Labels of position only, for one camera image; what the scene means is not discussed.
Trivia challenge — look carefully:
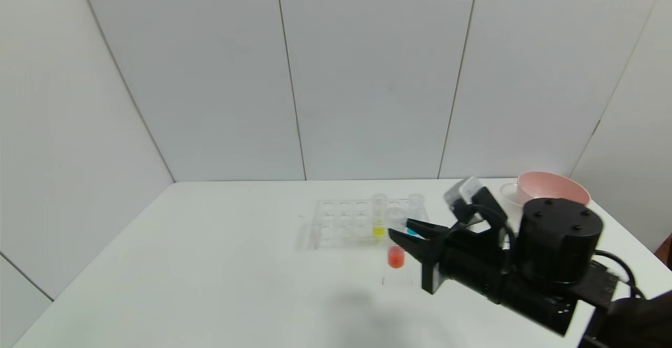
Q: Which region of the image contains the clear plastic test tube rack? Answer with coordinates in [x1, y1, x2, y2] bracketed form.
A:
[310, 198, 431, 250]

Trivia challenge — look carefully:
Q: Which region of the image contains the test tube with red pigment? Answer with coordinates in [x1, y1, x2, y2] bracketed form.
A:
[386, 206, 407, 269]

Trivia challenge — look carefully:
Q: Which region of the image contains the test tube with blue pigment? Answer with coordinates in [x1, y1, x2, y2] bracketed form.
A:
[407, 193, 424, 236]

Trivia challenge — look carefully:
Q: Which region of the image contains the test tube with yellow pigment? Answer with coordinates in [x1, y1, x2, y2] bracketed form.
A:
[371, 193, 387, 238]

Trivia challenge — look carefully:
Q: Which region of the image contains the clear plastic beaker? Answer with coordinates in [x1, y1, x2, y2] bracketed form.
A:
[499, 183, 526, 233]

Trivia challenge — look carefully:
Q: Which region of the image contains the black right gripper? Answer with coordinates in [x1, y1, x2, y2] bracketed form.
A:
[388, 218, 503, 304]

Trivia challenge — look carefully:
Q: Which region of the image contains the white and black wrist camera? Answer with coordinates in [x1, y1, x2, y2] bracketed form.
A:
[444, 176, 508, 224]

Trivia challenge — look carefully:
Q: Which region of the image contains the pink bowl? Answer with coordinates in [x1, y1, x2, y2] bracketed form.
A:
[517, 172, 591, 207]

